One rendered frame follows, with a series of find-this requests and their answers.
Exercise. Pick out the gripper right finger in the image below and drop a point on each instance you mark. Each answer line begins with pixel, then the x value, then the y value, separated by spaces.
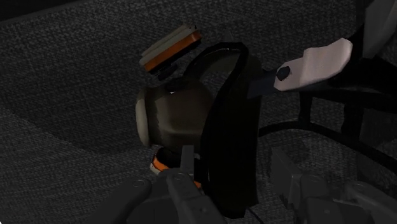
pixel 313 198

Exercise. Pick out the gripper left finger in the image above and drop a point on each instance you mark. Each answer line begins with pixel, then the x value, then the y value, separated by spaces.
pixel 186 198

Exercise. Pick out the grey black orange rounded object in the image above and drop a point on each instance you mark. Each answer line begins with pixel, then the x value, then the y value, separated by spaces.
pixel 176 114

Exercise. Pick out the white tool with dark blade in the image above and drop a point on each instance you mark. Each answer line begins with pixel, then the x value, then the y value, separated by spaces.
pixel 313 68

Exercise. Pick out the grey fabric sofa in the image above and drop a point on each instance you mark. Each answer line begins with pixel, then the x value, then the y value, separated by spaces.
pixel 68 93

